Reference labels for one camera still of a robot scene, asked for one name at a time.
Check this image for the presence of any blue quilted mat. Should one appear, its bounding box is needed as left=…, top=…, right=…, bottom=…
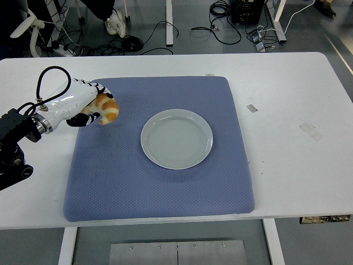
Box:
left=62, top=76, right=255, bottom=223

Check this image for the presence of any white table leg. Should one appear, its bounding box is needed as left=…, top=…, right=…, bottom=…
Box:
left=261, top=219, right=286, bottom=265
left=57, top=226, right=78, bottom=265

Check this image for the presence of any white office chair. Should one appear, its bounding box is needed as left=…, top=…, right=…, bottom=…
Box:
left=10, top=8, right=45, bottom=58

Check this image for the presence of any black coiled cable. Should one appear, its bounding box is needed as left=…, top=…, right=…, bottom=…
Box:
left=190, top=0, right=242, bottom=45

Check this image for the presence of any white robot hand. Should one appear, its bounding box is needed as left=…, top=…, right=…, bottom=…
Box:
left=36, top=78, right=114, bottom=134

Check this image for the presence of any white cable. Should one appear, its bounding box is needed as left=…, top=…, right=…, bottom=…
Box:
left=282, top=0, right=315, bottom=35

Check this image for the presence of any black round cable bundle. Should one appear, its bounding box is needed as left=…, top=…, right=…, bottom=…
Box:
left=122, top=35, right=144, bottom=52

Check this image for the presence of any large clear tape piece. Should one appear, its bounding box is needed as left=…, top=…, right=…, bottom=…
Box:
left=298, top=121, right=323, bottom=142

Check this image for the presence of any person's foot in white shoe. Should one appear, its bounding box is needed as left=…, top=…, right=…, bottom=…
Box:
left=104, top=9, right=127, bottom=39

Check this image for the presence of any white desk leg narrow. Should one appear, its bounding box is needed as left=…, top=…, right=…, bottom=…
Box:
left=165, top=0, right=174, bottom=46

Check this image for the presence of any white desk leg wide foot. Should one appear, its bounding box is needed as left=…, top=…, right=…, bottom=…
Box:
left=266, top=0, right=287, bottom=43

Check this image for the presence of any grey round plate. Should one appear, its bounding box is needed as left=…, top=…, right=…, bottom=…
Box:
left=140, top=108, right=214, bottom=170

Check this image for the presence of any person's foot in dark shoe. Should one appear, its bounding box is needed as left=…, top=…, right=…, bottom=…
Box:
left=314, top=0, right=337, bottom=17

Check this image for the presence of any long black floor cable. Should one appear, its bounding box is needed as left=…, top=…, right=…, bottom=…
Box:
left=142, top=20, right=180, bottom=56

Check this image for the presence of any white power strip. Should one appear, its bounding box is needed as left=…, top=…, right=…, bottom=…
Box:
left=49, top=40, right=70, bottom=57

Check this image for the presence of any black equipment box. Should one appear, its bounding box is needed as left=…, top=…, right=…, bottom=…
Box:
left=231, top=0, right=265, bottom=25

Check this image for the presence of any golden croissant bread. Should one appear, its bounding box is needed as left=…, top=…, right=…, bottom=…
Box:
left=79, top=93, right=120, bottom=125

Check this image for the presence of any person's leg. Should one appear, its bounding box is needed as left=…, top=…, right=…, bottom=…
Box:
left=79, top=0, right=116, bottom=22

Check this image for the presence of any grey metal plate with screws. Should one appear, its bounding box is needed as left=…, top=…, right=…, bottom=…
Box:
left=108, top=239, right=247, bottom=265

